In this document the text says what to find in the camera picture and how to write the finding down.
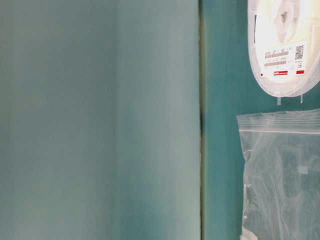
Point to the clear plastic zip bag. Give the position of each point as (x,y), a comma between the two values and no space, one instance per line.
(281,178)

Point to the white component tape reel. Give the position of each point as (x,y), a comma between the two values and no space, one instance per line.
(284,45)

